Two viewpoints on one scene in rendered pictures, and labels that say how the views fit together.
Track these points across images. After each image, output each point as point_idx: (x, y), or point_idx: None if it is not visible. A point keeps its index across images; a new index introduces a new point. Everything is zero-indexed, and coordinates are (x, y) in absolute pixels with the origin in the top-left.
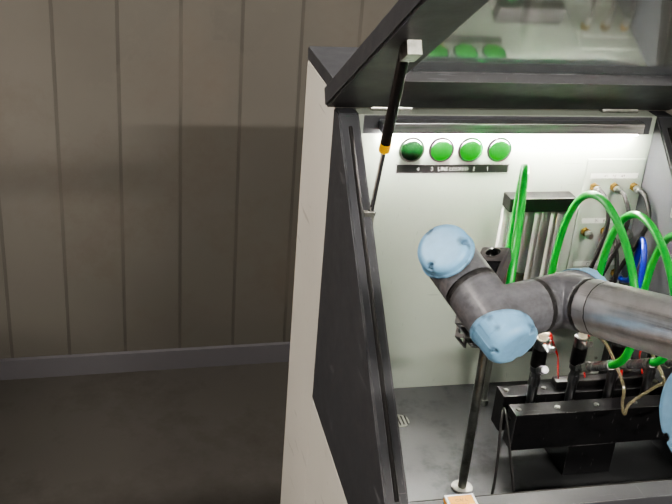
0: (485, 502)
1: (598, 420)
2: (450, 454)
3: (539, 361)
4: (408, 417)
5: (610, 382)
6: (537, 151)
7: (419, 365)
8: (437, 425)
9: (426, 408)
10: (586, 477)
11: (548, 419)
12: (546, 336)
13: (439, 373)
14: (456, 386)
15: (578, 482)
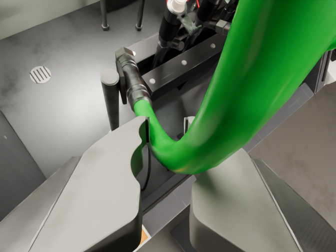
0: (153, 219)
1: (213, 58)
2: (96, 100)
3: (172, 35)
4: (48, 67)
5: (225, 20)
6: None
7: (34, 5)
8: (76, 68)
9: (60, 49)
10: (194, 85)
11: (178, 78)
12: (184, 4)
13: (58, 6)
14: (78, 12)
15: (190, 93)
